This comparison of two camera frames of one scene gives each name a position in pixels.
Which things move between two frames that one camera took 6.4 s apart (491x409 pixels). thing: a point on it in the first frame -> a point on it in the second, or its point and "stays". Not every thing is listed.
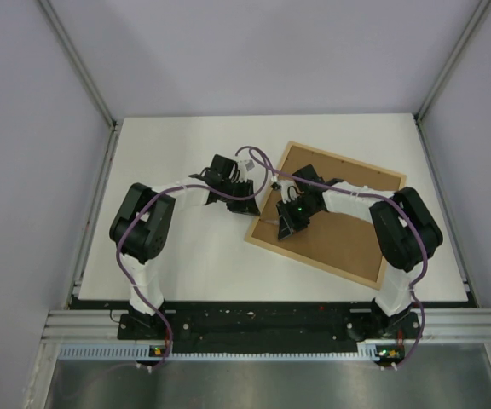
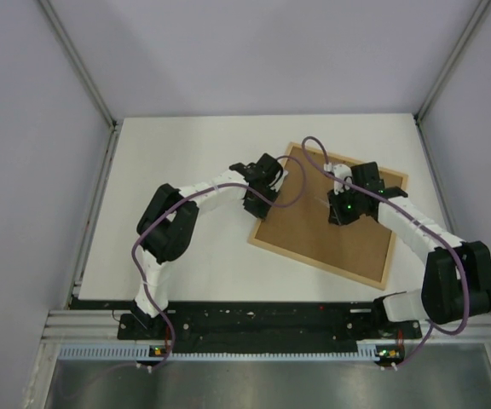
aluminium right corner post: x=478 y=13 stays
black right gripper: x=288 y=225 -> x=336 y=216
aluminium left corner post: x=72 y=51 stays
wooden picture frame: x=344 y=245 stays
